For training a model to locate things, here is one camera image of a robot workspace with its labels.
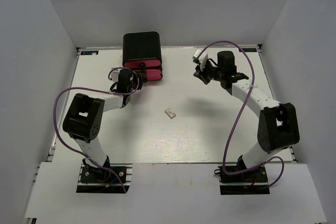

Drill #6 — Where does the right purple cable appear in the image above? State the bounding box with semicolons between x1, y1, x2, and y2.
198;40;286;188

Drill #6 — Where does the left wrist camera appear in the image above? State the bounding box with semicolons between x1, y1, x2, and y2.
108;70;120;82

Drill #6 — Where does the small staples box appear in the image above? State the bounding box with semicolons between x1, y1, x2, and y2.
164;108;176;119

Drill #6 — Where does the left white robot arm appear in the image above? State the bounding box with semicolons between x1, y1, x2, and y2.
62;67;148;182

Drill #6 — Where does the pink drawer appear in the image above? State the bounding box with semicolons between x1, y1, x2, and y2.
134;69;162;74
123;59;162;69
145;74;163;82

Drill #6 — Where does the black drawer cabinet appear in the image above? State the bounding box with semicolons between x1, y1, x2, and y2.
122;31;162;74

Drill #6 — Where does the purple cable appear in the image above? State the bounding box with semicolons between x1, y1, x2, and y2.
53;68;141;193
198;40;286;188

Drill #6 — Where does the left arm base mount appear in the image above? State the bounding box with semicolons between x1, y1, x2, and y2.
76;164;133;194

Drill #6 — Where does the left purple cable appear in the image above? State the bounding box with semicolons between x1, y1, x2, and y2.
53;68;141;193

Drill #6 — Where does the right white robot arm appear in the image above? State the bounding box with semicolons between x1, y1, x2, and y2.
193;49;300;182

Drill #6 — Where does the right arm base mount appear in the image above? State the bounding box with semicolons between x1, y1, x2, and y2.
214;166;270;195

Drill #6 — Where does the left blue corner label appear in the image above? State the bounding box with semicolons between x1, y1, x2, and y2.
80;50;99;56

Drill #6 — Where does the right blue corner label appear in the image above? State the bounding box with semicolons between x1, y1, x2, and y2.
241;48;258;52

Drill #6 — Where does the blue corner label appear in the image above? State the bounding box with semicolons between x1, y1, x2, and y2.
241;48;258;52
80;50;99;56

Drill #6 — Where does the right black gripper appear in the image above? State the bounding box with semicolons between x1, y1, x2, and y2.
194;59;225;85

